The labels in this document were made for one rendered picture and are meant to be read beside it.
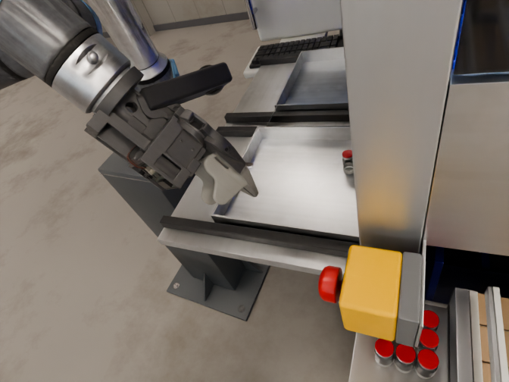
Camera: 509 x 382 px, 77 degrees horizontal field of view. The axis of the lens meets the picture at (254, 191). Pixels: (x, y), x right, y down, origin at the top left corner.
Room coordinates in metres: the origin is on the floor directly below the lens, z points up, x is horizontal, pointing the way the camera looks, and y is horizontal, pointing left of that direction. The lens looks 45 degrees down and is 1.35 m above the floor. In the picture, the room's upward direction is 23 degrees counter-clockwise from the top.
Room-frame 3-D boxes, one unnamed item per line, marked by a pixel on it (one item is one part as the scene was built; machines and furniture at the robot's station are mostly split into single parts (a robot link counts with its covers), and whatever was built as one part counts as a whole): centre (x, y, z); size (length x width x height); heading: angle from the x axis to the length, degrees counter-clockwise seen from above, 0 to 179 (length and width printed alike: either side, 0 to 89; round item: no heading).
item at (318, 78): (0.68, -0.34, 0.90); 0.34 x 0.26 x 0.04; 53
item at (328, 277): (0.16, -0.04, 0.99); 0.04 x 0.04 x 0.04; 53
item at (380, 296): (0.13, -0.08, 0.99); 0.08 x 0.07 x 0.07; 53
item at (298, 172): (0.42, -0.12, 0.90); 0.34 x 0.26 x 0.04; 53
